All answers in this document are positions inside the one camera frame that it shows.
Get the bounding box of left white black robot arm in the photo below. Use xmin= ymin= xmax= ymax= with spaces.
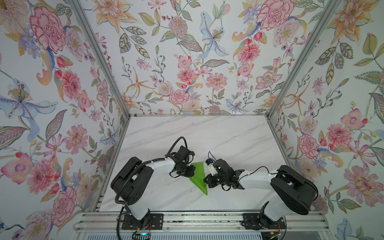
xmin=111 ymin=146 xmax=196 ymax=221

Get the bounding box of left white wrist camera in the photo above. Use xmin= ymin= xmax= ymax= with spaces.
xmin=186 ymin=152 xmax=195 ymax=165

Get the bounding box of left black corrugated cable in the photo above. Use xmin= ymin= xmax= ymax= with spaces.
xmin=164 ymin=136 xmax=188 ymax=158

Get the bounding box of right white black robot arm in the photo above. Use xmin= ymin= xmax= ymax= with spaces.
xmin=204 ymin=158 xmax=319 ymax=229

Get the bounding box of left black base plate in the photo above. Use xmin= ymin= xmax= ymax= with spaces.
xmin=120 ymin=213 xmax=164 ymax=230

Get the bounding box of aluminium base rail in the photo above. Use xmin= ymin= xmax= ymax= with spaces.
xmin=74 ymin=211 xmax=329 ymax=233

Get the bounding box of green square paper sheet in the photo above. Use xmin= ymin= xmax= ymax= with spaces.
xmin=190 ymin=162 xmax=208 ymax=196

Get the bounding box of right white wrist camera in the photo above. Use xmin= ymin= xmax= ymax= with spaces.
xmin=206 ymin=159 xmax=218 ymax=176

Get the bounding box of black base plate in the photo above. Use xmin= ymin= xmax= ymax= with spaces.
xmin=241 ymin=213 xmax=287 ymax=231
xmin=120 ymin=213 xmax=164 ymax=230

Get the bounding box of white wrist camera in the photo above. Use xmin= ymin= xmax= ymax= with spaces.
xmin=206 ymin=159 xmax=218 ymax=176
xmin=186 ymin=152 xmax=195 ymax=165

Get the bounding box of right aluminium corner post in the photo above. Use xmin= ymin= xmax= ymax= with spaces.
xmin=266 ymin=1 xmax=337 ymax=120

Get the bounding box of left aluminium corner post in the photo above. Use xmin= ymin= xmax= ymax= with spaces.
xmin=69 ymin=0 xmax=131 ymax=120

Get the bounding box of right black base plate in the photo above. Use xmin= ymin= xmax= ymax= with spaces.
xmin=241 ymin=213 xmax=287 ymax=231

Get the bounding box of aluminium corner post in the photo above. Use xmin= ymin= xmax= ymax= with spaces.
xmin=266 ymin=1 xmax=337 ymax=120
xmin=69 ymin=0 xmax=131 ymax=120

